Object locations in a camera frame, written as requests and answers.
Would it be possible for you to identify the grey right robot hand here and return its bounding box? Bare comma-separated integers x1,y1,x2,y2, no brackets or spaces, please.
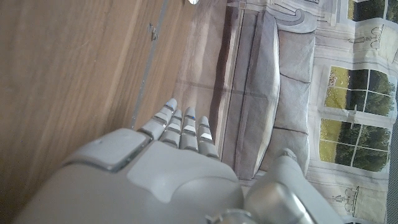
12,98,346,224

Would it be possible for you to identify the printed living room backdrop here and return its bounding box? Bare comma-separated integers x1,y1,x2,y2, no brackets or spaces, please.
172,0,398,224

